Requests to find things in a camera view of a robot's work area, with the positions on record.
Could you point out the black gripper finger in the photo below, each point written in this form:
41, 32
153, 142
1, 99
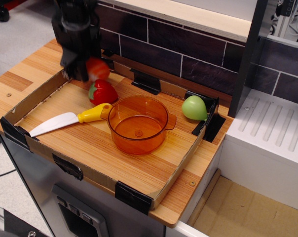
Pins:
75, 70

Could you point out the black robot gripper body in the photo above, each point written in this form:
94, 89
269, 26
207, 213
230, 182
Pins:
79, 41

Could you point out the salmon sushi toy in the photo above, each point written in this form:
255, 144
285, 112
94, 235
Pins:
97, 69

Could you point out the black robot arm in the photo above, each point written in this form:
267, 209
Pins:
75, 10

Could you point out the orange transparent plastic pot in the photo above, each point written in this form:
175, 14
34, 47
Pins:
138, 124

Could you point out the cardboard fence with black tape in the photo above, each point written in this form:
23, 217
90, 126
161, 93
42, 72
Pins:
161, 182

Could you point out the red toy strawberry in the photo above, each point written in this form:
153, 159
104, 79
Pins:
101, 91

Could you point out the black wheel caster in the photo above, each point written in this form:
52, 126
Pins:
4, 14

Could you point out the green toy pear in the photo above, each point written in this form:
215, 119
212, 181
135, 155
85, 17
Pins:
194, 108

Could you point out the silver toy oven front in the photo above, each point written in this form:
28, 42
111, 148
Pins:
72, 207

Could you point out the white toy sink drainboard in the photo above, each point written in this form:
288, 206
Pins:
260, 150

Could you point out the yellow handled toy knife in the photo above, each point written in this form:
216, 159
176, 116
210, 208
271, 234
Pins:
69, 118

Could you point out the dark grey vertical post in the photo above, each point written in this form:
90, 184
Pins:
259, 30

